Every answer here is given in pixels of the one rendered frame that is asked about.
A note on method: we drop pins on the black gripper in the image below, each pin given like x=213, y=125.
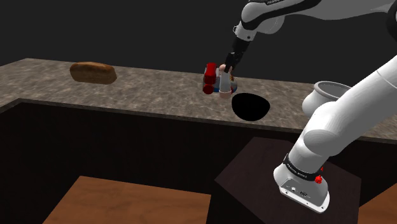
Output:
x=238, y=51

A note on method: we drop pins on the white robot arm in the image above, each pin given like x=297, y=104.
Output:
x=347, y=108

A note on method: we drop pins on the black bowl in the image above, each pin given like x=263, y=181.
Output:
x=250, y=107

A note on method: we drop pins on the grey white pot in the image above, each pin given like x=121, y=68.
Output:
x=313, y=102

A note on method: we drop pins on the brown bread loaf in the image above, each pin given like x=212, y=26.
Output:
x=92, y=73

